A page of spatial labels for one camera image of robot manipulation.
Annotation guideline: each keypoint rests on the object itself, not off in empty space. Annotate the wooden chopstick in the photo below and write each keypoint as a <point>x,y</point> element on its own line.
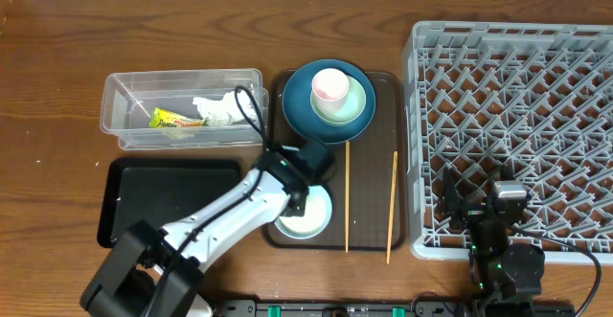
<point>347,194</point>
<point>391,207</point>

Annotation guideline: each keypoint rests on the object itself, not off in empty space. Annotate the brown plastic serving tray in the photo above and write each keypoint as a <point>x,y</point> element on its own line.
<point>377,153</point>

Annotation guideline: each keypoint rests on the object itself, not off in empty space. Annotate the white rice grains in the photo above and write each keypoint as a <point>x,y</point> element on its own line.
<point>314,217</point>

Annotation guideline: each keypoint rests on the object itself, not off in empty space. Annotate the light green small plate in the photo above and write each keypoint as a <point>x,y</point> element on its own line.
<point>354,105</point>

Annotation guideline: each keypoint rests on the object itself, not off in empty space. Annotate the clear plastic waste bin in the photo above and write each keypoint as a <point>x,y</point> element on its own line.
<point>129,99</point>

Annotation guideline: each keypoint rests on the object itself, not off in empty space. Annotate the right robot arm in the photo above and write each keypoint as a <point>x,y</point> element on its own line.
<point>509,274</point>

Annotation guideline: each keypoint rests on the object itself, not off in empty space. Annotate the dark blue round plate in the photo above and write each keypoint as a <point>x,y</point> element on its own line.
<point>302,117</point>

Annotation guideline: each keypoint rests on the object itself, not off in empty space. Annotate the grey plastic dishwasher rack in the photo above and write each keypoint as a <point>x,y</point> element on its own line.
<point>536,98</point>

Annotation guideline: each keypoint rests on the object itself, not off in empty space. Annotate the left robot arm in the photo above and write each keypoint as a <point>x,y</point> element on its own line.
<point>158,272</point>

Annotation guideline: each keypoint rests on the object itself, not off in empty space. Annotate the pink plastic cup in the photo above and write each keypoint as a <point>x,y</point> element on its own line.
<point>330,87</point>

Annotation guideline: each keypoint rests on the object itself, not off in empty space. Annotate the yellow snack wrapper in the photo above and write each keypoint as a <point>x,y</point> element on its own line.
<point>162,118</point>

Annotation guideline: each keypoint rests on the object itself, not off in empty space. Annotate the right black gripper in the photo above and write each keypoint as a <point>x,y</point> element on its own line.
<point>450,202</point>

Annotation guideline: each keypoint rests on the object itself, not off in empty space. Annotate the white tissue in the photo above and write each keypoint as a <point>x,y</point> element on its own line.
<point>232,109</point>

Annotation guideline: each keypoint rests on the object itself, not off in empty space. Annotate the black plastic tray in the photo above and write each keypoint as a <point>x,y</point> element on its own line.
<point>159,191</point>

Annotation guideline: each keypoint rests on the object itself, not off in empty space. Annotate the light blue bowl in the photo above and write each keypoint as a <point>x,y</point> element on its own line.
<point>313,191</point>

